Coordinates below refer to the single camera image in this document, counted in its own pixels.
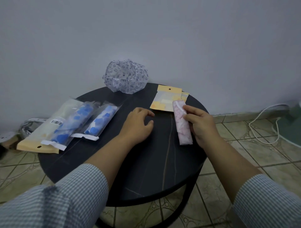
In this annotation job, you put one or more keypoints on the person's right hand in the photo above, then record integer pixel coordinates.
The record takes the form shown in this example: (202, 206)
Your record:
(204, 126)

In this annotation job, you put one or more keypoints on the person's left hand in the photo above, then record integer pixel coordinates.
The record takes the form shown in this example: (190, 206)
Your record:
(135, 129)

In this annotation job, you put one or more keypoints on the pink print shower cap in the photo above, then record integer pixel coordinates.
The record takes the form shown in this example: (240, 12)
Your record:
(182, 131)

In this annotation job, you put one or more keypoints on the blue flower shower cap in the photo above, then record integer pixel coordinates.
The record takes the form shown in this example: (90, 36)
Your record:
(75, 119)
(101, 122)

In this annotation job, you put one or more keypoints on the stack of yellow small pouches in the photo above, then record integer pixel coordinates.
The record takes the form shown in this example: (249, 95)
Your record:
(164, 98)

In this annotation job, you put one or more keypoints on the cream packet with barcode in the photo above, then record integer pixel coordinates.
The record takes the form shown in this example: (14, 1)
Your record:
(40, 134)

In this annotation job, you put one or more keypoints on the person's right forearm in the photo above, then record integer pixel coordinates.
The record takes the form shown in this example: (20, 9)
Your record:
(235, 169)

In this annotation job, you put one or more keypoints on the person's left forearm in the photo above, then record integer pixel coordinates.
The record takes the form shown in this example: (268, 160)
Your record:
(98, 166)

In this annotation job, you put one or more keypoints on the black round side table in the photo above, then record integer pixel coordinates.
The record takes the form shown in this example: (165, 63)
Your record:
(152, 164)

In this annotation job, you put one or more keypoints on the pale green appliance base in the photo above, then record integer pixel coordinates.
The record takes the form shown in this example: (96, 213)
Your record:
(290, 129)

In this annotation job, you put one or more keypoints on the silver quilted handbag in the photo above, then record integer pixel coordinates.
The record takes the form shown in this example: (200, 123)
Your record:
(28, 128)

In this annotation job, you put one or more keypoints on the ribbon spool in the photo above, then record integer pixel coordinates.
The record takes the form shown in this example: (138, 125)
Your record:
(8, 138)

